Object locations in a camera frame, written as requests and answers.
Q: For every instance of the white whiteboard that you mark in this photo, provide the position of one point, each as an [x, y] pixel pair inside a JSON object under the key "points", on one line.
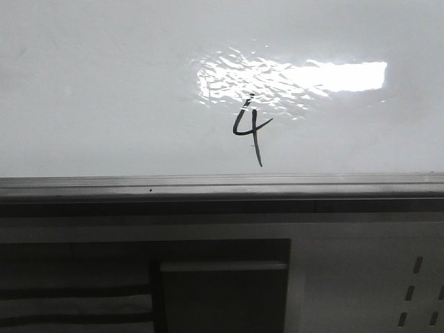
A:
{"points": [[144, 88]]}

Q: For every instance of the dark grey box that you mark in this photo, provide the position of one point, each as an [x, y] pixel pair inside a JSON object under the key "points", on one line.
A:
{"points": [[251, 300]]}

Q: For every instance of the dark slatted shelf rack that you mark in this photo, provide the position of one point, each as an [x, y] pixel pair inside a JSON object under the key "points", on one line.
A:
{"points": [[112, 287]]}

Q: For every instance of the grey aluminium whiteboard tray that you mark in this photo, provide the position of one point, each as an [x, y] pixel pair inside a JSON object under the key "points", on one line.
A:
{"points": [[221, 194]]}

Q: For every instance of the white perforated metal panel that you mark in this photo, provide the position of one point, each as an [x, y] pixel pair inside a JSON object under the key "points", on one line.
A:
{"points": [[358, 272]]}

